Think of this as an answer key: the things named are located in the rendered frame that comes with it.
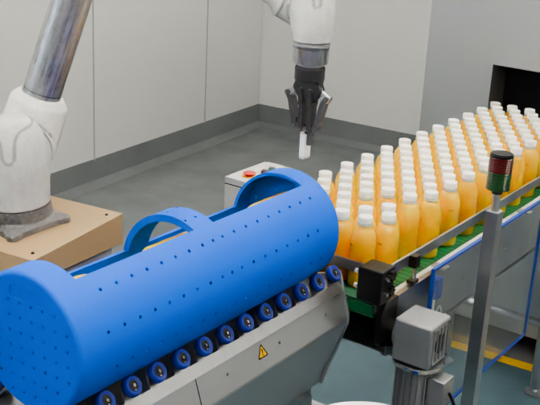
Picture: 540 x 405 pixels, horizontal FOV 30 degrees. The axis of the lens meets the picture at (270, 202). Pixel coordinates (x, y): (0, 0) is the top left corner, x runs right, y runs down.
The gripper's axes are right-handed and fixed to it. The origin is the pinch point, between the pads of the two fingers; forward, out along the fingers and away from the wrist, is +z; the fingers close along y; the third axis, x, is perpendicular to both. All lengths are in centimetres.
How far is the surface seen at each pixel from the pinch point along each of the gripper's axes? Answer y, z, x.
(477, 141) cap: -3, 19, -101
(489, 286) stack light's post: -39, 40, -37
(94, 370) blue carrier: -15, 21, 89
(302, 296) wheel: -12.3, 32.5, 16.0
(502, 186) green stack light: -39, 11, -36
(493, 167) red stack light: -36, 6, -35
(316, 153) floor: 222, 128, -360
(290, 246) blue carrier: -14.7, 15.7, 26.2
